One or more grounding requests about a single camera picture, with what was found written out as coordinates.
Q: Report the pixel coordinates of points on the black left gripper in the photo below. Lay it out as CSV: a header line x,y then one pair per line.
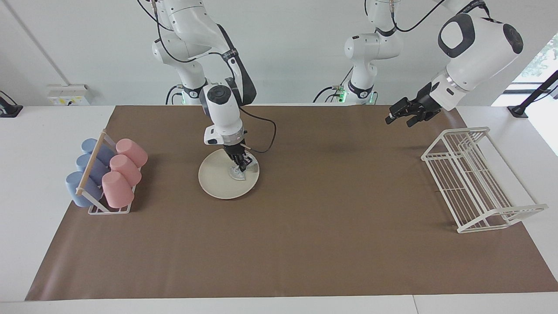
x,y
427,102

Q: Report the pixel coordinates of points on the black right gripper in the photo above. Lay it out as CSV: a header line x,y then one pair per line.
x,y
235,150

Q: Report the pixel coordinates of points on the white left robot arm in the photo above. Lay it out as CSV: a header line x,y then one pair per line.
x,y
479,48

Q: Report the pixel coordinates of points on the cream round plate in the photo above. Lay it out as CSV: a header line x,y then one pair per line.
x,y
218,179

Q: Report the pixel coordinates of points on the black desk stand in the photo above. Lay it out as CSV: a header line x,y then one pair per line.
x,y
518,111

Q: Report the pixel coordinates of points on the pink plastic cup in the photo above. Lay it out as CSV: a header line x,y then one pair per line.
x,y
130,152
125,170
117,189

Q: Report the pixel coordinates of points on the brown paper table mat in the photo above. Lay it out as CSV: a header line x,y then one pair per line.
x,y
327,240

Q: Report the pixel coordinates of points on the bright window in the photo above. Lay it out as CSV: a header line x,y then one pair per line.
x,y
545,61

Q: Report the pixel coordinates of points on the blue plastic cup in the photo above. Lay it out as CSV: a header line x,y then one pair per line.
x,y
75,187
89,145
83,163

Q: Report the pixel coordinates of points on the black desk clamp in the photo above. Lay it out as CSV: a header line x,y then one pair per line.
x,y
11,111

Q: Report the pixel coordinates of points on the white wall outlet box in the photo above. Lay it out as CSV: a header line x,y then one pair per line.
x,y
69,98

